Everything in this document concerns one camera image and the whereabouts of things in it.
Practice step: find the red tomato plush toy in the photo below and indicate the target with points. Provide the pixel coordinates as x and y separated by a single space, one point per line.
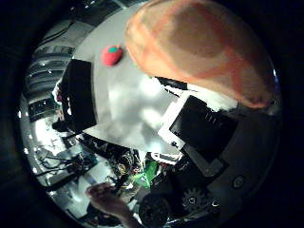
111 56

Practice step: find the black rectangular container bin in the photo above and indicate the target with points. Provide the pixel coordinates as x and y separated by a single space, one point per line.
79 95

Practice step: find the green plastic bag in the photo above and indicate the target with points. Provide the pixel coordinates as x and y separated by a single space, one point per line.
146 174

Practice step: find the person in red top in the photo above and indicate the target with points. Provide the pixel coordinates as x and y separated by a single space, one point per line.
57 94

